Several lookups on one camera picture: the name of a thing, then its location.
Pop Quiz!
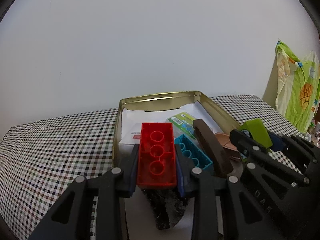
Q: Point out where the green toy brick with football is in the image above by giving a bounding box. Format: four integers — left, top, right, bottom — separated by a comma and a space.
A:
239, 119, 273, 149

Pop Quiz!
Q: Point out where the blue toy brick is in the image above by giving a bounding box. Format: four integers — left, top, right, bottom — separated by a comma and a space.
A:
175, 135, 214, 174

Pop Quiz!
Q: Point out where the copper embossed tile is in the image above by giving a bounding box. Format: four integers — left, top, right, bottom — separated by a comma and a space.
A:
215, 133, 241, 161

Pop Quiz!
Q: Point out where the brown chocolate bar block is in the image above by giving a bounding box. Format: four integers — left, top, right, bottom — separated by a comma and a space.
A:
193, 119, 234, 178

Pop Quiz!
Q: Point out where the sequined black hair accessory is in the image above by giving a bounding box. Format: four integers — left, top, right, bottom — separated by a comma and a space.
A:
141, 187, 190, 230

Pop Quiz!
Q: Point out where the red toy brick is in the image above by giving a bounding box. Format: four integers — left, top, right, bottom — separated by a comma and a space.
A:
137, 122, 177, 189

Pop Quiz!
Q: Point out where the green dental floss box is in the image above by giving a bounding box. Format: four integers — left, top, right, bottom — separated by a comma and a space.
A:
166, 112, 196, 140

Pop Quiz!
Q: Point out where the white and tan carton box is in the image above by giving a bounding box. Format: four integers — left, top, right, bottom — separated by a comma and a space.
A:
119, 123, 142, 154

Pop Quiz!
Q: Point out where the green patterned plastic bag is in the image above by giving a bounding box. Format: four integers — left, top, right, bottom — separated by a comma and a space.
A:
275, 41, 319, 133

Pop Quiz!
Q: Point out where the white paper liner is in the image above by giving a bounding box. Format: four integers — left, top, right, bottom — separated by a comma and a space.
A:
121, 102, 221, 239

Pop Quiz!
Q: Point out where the checkered tablecloth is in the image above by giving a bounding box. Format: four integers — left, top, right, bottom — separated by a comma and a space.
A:
1, 95, 299, 239

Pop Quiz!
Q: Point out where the gold metal tin box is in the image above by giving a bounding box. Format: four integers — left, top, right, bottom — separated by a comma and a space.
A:
112, 90, 243, 240

